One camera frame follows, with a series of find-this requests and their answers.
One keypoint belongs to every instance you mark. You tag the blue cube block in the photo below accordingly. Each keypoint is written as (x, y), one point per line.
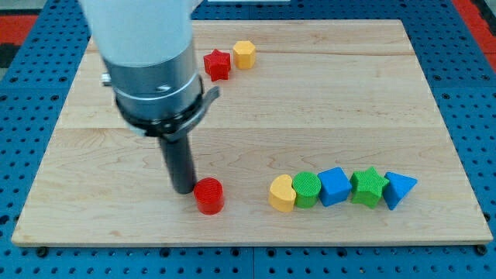
(335, 186)

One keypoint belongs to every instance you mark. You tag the yellow hexagon block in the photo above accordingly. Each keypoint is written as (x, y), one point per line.
(244, 53)

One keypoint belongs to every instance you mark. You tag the green cylinder block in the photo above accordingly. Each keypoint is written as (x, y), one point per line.
(307, 187)

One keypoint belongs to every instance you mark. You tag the blue triangle block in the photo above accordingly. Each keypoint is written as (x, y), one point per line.
(397, 189)

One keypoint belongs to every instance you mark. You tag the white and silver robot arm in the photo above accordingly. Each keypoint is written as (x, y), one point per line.
(148, 50)

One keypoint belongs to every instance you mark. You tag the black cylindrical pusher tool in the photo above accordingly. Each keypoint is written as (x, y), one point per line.
(180, 165)

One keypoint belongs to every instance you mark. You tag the green star block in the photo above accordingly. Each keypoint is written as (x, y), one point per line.
(367, 187)

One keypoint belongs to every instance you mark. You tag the red star block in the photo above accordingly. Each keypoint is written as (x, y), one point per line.
(217, 65)

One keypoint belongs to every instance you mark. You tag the red cylinder block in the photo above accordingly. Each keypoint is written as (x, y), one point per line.
(208, 193)

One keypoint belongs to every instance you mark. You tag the light wooden board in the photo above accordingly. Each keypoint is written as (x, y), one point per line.
(322, 94)

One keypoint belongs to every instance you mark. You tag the yellow heart block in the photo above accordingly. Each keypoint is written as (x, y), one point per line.
(281, 193)

